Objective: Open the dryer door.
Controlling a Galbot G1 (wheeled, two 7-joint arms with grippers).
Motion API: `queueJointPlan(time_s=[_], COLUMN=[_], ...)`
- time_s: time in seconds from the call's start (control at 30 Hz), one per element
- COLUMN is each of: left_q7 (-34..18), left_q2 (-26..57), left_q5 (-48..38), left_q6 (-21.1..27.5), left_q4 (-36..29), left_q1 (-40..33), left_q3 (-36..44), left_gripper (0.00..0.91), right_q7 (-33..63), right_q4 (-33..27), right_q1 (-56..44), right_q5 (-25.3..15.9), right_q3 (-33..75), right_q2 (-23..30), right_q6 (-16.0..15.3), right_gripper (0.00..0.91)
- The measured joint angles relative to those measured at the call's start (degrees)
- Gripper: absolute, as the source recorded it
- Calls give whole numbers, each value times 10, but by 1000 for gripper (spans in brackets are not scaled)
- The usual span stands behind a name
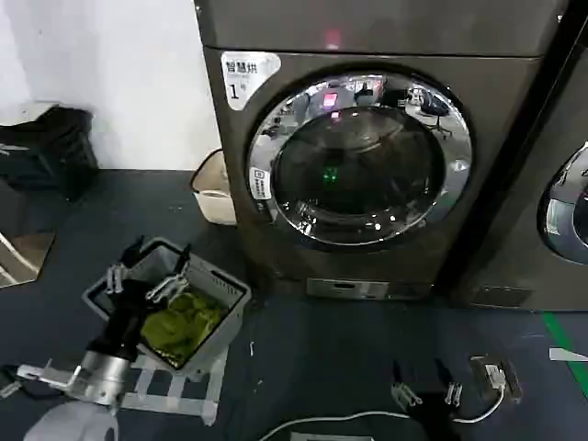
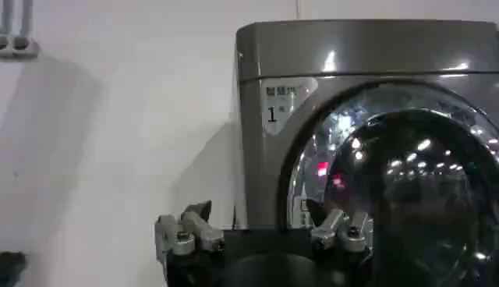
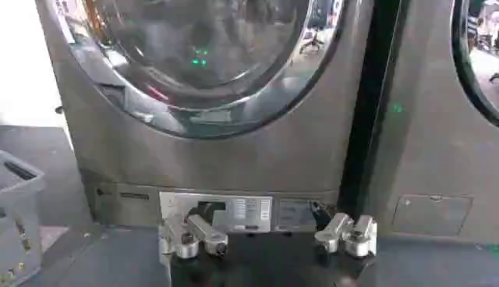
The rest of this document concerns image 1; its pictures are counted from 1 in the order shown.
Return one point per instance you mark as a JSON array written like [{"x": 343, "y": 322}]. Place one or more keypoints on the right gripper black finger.
[
  {"x": 405, "y": 394},
  {"x": 452, "y": 391}
]

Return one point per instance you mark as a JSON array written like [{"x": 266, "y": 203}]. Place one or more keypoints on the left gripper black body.
[{"x": 124, "y": 321}]

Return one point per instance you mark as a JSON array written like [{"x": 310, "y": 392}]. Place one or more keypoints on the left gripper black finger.
[
  {"x": 117, "y": 277},
  {"x": 166, "y": 286}
]

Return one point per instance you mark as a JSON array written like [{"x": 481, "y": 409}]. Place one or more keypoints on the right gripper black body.
[{"x": 429, "y": 406}]

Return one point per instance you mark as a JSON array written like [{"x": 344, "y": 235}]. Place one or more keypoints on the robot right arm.
[{"x": 349, "y": 429}]

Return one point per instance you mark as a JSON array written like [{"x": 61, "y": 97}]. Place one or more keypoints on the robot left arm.
[{"x": 87, "y": 390}]

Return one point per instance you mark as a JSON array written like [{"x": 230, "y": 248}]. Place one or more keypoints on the green garment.
[{"x": 184, "y": 321}]

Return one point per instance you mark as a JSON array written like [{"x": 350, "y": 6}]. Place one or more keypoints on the grey laundry basket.
[{"x": 216, "y": 285}]

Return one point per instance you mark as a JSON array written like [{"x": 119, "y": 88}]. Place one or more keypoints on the white folding basket stand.
[{"x": 170, "y": 390}]

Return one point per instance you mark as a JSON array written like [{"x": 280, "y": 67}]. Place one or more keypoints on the cream plastic basket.
[{"x": 213, "y": 202}]

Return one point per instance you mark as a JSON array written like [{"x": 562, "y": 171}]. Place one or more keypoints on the brown board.
[{"x": 23, "y": 257}]

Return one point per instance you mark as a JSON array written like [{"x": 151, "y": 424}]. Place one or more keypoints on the white floor tape piece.
[{"x": 567, "y": 354}]

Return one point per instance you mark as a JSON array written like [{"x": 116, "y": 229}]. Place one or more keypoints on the green floor tape strip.
[{"x": 562, "y": 340}]

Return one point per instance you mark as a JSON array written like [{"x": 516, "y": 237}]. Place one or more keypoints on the small white door sticker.
[{"x": 262, "y": 184}]

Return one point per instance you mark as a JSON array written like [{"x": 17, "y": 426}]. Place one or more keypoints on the grey dryer with label sticker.
[{"x": 482, "y": 206}]

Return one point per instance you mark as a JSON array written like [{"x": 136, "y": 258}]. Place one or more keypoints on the round glass dryer door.
[
  {"x": 358, "y": 161},
  {"x": 567, "y": 202}
]

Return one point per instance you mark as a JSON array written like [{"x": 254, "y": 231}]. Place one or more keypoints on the white energy label sticker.
[{"x": 245, "y": 78}]

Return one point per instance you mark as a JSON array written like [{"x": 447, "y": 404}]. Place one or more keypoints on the wrist camera box with bracket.
[{"x": 495, "y": 374}]

